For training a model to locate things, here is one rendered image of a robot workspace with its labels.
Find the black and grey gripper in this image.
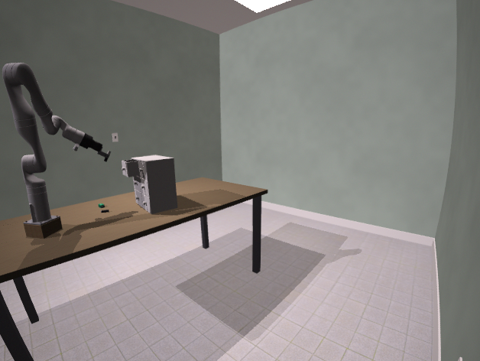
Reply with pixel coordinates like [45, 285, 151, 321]
[71, 130, 109, 158]

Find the small grey chest of drawers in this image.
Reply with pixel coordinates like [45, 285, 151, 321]
[131, 155, 177, 214]

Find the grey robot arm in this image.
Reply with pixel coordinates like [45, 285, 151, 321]
[2, 63, 76, 223]

